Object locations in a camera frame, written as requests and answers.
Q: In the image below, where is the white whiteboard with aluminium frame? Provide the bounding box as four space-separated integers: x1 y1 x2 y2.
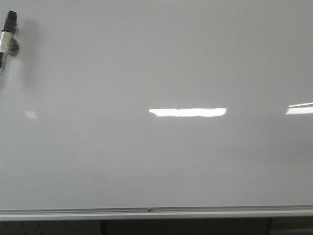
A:
0 0 313 221

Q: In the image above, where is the black and white whiteboard marker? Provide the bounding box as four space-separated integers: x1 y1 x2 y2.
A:
0 10 19 75

